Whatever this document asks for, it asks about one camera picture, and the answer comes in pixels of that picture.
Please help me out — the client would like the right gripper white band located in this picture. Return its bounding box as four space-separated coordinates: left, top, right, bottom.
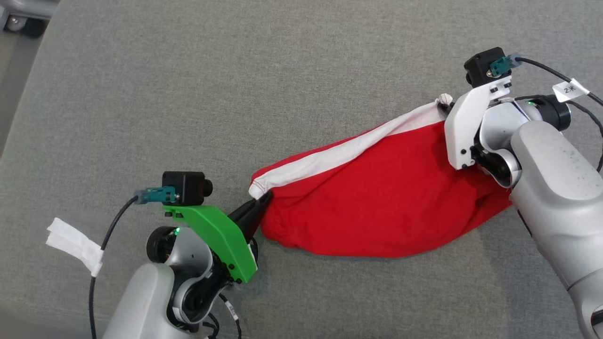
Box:
437 75 513 170

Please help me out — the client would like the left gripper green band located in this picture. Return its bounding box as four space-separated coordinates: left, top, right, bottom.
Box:
163 191 273 284

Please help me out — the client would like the red jersey garment white trim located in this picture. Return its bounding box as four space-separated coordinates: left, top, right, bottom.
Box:
248 93 514 258

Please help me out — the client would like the grey fabric sofa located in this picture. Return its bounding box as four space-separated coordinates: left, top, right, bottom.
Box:
0 0 603 339

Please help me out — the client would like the right camera cable teal plug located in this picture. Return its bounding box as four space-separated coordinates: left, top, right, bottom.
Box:
490 53 603 106

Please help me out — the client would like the camera cable teal plug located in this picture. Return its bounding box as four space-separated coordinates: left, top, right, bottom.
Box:
490 53 603 106
89 186 177 339

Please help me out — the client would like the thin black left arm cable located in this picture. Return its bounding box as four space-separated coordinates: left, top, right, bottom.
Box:
203 292 243 339

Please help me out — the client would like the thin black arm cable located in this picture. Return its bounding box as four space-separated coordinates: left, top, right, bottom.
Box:
203 292 243 339
516 96 603 172

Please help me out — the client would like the left camera cable teal plug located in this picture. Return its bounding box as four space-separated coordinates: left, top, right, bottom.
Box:
89 186 177 339

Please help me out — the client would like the white paper label right cable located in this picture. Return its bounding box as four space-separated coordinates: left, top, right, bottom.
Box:
552 79 590 103

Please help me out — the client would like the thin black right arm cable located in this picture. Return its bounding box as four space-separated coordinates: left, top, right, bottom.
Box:
516 96 603 172

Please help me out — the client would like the white tape flag left cable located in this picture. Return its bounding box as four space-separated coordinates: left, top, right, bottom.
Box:
46 218 104 277

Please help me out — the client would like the grey caster wheel frame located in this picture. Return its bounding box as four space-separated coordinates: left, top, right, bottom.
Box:
0 0 59 38

